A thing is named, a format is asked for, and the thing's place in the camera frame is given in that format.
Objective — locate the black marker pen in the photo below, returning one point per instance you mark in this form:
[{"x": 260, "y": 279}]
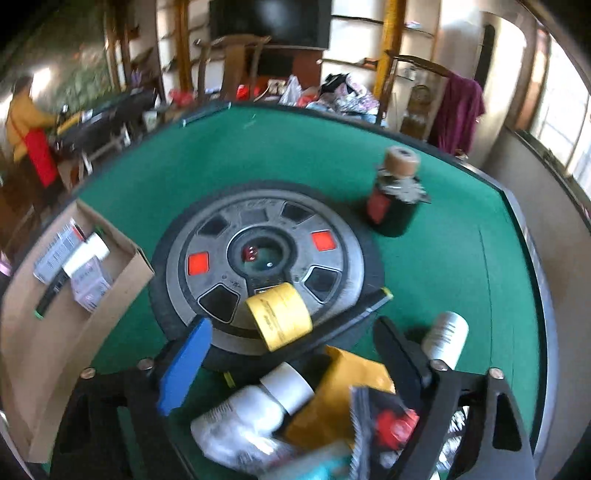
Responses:
[{"x": 205, "y": 114}]

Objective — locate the yellow tape roll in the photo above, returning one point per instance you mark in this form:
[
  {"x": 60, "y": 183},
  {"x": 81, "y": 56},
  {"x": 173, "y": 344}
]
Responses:
[{"x": 277, "y": 316}]

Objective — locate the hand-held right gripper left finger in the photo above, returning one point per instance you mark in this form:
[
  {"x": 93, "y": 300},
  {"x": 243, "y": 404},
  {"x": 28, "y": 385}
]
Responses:
[{"x": 184, "y": 364}]

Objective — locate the yellow pillar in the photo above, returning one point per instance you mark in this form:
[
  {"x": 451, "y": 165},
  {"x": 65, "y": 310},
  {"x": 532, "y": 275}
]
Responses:
[{"x": 390, "y": 46}]

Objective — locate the pile of patterned clothes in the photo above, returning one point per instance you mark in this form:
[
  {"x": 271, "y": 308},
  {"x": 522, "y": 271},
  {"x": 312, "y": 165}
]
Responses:
[{"x": 344, "y": 97}]

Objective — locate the dark bottle with tan cap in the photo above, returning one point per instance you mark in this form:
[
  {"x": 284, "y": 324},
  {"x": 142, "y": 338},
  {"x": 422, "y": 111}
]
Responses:
[{"x": 392, "y": 207}]

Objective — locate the small grey carton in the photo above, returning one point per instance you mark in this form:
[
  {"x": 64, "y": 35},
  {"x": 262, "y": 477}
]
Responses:
[{"x": 90, "y": 282}]

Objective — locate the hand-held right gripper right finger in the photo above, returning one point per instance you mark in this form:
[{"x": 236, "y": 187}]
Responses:
[{"x": 397, "y": 353}]

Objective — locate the round grey table dial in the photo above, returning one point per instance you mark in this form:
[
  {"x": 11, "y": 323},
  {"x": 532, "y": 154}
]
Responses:
[{"x": 268, "y": 240}]

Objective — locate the white labelled bottle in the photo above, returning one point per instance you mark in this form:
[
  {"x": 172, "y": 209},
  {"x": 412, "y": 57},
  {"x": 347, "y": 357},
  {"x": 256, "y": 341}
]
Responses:
[{"x": 244, "y": 420}]

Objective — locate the light blue tissue packet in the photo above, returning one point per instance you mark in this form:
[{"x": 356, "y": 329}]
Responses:
[{"x": 318, "y": 466}]

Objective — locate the white plastic bag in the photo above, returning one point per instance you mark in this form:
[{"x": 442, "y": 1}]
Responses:
[{"x": 291, "y": 91}]

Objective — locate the black and red comb pack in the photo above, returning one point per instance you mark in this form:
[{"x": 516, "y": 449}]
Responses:
[{"x": 385, "y": 424}]

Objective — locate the cardboard box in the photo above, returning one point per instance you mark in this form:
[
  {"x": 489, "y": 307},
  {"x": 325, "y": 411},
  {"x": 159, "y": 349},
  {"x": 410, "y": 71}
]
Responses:
[{"x": 41, "y": 360}]

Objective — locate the purple cloth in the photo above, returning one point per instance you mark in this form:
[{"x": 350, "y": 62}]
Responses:
[{"x": 457, "y": 115}]

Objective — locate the long black bar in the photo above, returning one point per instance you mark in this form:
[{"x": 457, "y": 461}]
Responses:
[{"x": 355, "y": 313}]

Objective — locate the green wall mural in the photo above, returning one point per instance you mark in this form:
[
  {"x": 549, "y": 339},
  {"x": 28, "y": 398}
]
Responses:
[{"x": 69, "y": 50}]

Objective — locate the black television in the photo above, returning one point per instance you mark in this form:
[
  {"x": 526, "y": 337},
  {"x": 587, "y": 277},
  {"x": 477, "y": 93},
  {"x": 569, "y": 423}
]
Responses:
[{"x": 270, "y": 21}]

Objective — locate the white cylindrical bottle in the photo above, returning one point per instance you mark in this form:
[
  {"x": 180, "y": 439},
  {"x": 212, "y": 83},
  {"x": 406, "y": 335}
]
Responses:
[{"x": 445, "y": 337}]

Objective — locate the dark mahjong table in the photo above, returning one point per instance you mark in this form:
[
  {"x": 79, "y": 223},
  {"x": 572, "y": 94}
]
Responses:
[{"x": 115, "y": 108}]

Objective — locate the white bucket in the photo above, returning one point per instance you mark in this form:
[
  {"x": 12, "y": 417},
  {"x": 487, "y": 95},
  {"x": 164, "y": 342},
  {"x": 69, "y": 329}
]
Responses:
[{"x": 150, "y": 120}]

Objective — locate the black pen with green cap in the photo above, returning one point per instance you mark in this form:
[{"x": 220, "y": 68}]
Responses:
[{"x": 51, "y": 295}]

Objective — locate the wooden chair with cloth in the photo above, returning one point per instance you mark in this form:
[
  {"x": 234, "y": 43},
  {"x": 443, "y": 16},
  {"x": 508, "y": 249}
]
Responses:
[{"x": 418, "y": 104}]

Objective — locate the long grey carton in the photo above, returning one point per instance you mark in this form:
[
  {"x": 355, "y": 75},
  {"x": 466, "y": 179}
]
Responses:
[{"x": 55, "y": 251}]

